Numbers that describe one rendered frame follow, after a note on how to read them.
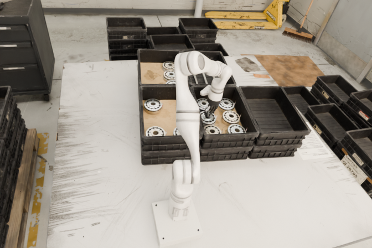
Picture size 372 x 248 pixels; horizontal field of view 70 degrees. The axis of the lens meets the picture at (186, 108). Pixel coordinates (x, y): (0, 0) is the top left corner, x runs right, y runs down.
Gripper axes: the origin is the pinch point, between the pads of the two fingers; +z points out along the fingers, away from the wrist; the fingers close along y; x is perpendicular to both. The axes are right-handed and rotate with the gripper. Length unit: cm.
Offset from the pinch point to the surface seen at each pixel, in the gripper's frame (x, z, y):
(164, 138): 4.3, -7.1, -36.1
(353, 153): -84, 33, 75
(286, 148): -43.9, 4.9, 13.5
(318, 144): -59, 15, 42
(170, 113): 18.7, 2.2, -12.4
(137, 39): 135, 36, 79
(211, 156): -13.6, 11.1, -16.0
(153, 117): 23.9, 2.3, -21.8
